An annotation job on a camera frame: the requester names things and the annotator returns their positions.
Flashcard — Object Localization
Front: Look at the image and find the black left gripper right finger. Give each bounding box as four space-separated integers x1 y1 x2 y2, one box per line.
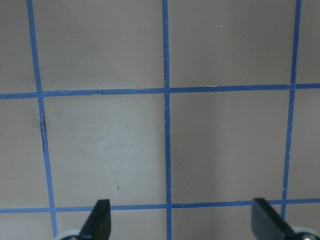
251 198 298 240

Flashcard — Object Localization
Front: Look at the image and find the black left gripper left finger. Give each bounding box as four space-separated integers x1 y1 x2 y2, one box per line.
78 199 112 240

